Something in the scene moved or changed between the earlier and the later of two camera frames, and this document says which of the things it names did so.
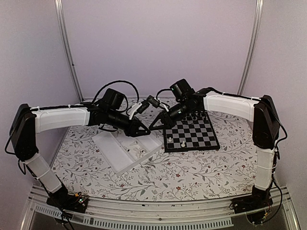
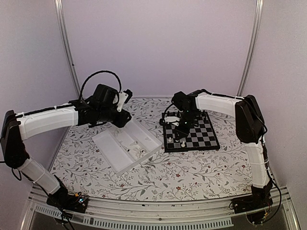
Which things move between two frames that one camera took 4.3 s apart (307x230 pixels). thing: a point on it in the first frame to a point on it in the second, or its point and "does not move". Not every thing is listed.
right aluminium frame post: (253, 47) does not move
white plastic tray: (122, 150) does not move
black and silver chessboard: (194, 132) does not move
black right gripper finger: (164, 120) to (179, 134)
